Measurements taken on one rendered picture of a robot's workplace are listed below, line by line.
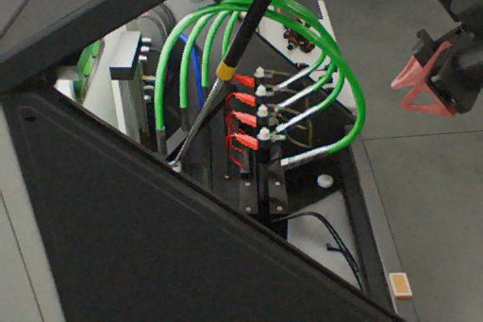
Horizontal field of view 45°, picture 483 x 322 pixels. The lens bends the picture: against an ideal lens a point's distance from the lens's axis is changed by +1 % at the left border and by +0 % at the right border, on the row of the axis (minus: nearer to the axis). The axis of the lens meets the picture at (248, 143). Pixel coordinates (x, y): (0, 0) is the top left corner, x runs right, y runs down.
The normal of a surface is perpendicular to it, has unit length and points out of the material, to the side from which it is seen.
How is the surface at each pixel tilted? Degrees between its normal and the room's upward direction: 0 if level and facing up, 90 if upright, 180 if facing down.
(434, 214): 0
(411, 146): 0
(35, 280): 90
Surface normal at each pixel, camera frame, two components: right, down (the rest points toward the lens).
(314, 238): 0.00, -0.81
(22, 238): 0.02, 0.59
